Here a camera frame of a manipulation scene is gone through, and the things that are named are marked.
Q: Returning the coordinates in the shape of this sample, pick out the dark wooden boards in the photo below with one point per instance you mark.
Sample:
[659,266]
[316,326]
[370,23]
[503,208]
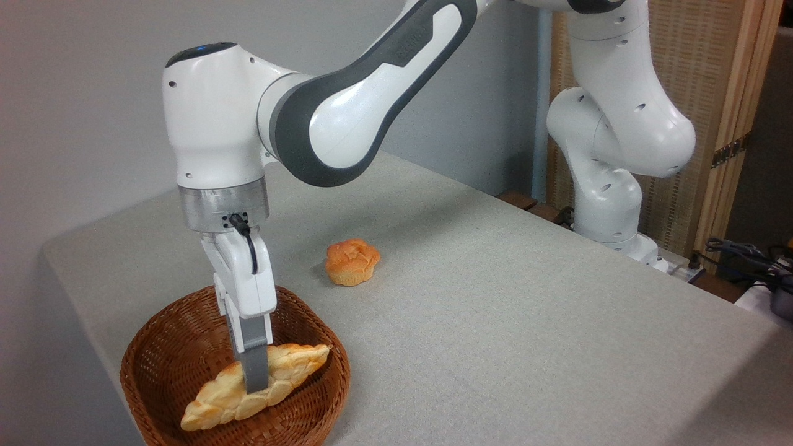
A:
[526,203]

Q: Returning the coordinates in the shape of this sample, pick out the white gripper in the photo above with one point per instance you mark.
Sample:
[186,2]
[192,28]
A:
[245,285]

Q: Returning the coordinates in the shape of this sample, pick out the brown wicker basket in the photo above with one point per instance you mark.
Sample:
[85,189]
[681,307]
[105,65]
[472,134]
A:
[167,353]

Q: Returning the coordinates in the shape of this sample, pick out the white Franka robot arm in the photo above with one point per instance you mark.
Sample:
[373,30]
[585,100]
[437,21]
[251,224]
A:
[372,93]

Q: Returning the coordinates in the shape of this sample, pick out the long braided bread loaf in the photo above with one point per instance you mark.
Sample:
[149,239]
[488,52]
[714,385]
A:
[214,399]

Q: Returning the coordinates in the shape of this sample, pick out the round muffin-shaped bread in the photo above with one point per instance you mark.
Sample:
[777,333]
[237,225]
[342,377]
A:
[352,263]

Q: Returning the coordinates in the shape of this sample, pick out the grey tablecloth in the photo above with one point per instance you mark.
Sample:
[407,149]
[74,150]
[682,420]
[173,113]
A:
[495,322]

